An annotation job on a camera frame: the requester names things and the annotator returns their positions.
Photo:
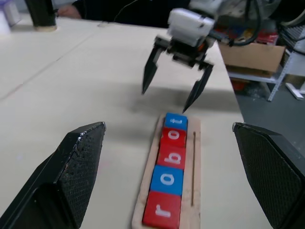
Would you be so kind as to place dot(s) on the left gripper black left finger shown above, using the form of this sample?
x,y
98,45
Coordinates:
x,y
71,179

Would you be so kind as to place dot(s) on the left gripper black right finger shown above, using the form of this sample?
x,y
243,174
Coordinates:
x,y
269,171

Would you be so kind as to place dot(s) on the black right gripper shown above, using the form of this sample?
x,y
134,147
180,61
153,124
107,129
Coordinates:
x,y
186,53

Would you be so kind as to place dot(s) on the blue letter t block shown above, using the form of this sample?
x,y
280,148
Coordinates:
x,y
168,125

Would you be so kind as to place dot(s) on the red letter o block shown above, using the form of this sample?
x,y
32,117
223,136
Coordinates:
x,y
182,140

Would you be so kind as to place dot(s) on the red letter b block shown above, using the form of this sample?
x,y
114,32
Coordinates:
x,y
163,150

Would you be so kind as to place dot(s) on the wooden letter tray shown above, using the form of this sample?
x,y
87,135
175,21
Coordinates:
x,y
188,171

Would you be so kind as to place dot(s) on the blue letter o block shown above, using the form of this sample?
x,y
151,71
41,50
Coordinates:
x,y
176,186

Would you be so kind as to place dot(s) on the red letter r block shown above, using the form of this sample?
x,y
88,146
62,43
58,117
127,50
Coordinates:
x,y
171,202

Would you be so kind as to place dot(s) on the person's bare hand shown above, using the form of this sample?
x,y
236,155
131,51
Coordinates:
x,y
70,11

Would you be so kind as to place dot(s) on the red plastic box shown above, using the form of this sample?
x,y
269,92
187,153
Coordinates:
x,y
239,85

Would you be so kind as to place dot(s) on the brown cardboard box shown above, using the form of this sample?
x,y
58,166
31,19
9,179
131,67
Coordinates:
x,y
252,57

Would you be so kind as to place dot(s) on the white metal shelf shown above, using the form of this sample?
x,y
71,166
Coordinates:
x,y
278,81

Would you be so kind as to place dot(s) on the red and yellow packages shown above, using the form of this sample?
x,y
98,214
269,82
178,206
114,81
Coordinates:
x,y
269,35

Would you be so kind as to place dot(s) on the black ribbed panel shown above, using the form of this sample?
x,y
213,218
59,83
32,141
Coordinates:
x,y
291,35

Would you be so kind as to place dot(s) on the black cylinder with wooden base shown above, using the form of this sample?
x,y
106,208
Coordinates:
x,y
41,14

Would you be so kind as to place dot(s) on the translucent plastic container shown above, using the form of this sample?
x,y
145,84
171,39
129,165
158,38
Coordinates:
x,y
8,16

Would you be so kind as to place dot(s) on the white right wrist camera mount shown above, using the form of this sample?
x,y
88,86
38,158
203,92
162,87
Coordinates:
x,y
188,26

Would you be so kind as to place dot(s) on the white metal bracket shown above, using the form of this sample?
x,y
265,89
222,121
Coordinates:
x,y
296,91

